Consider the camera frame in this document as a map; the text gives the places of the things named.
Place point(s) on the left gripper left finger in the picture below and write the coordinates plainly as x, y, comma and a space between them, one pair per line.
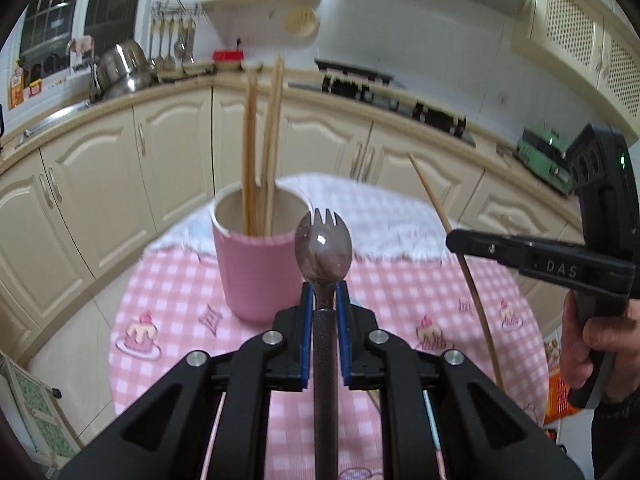
207, 417

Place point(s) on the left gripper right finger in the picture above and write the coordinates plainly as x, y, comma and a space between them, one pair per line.
441, 416

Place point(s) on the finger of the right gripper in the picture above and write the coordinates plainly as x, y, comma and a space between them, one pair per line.
485, 245

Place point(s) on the dark brown spork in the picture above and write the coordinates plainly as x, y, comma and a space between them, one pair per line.
323, 251

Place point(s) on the cream lower kitchen cabinets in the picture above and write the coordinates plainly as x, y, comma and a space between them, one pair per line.
81, 199

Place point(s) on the dark kitchen window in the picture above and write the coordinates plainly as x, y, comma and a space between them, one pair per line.
49, 25

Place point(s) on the person's right hand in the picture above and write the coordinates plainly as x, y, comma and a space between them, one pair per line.
618, 335

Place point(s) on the green appliance on counter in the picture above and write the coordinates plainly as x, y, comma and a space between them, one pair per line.
543, 152

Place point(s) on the pink checkered tablecloth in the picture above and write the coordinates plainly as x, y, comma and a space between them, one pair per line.
424, 306

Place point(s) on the black gas stove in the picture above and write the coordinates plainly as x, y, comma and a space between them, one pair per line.
382, 91

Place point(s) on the pink utensil cup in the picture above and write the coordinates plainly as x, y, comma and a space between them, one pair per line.
259, 275

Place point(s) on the chopstick in cup leftmost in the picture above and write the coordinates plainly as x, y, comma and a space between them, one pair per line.
244, 167

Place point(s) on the red container on counter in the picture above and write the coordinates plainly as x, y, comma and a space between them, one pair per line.
226, 56

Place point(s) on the steel pot on counter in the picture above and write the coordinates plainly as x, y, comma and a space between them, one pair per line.
123, 69

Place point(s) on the orange snack box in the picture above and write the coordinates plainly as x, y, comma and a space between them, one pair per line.
17, 87

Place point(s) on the hanging utensil rack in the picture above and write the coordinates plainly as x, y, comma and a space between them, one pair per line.
172, 32

